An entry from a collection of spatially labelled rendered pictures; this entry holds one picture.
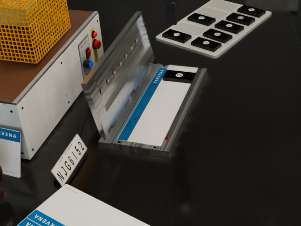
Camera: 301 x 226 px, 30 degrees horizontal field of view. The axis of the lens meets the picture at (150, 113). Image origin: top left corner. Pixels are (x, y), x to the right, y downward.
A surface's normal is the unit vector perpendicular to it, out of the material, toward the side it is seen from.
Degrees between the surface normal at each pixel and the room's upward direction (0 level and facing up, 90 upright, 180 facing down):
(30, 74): 0
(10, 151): 69
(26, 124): 90
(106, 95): 79
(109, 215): 0
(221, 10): 0
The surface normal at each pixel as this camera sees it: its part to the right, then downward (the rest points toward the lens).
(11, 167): -0.38, 0.23
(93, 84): 0.91, -0.04
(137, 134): -0.07, -0.81
